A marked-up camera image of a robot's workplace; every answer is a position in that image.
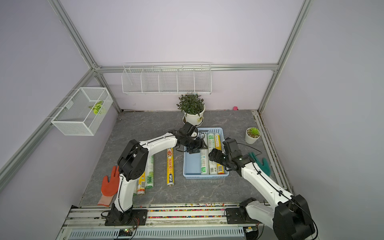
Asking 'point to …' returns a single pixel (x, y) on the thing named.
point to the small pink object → (235, 108)
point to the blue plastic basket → (191, 162)
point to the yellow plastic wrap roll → (218, 145)
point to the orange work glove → (109, 189)
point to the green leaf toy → (96, 107)
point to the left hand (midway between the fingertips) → (205, 150)
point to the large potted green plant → (193, 108)
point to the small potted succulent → (252, 134)
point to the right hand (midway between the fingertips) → (214, 155)
